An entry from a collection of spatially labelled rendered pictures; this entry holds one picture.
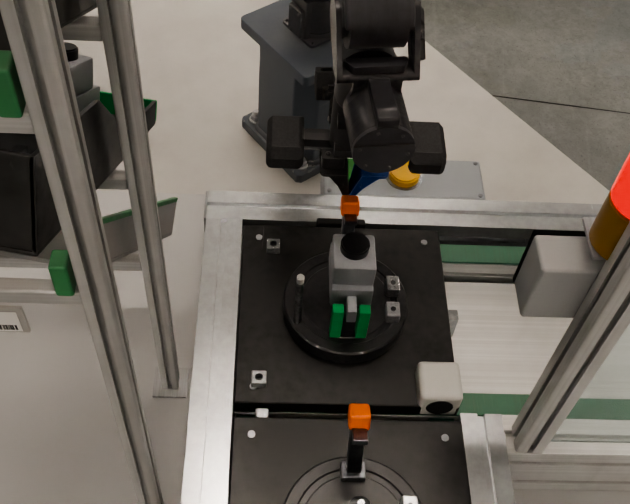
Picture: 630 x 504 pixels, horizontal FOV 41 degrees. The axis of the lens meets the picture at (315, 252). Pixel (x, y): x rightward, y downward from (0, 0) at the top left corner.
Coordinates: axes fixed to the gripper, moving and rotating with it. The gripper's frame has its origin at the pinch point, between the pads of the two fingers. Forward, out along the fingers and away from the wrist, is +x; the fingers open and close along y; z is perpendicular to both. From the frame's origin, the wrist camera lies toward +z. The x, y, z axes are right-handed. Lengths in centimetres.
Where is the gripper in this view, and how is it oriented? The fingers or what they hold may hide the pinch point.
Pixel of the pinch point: (350, 175)
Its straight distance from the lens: 94.0
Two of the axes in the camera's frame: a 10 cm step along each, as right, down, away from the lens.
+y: -10.0, -0.3, -0.5
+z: 0.0, -8.1, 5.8
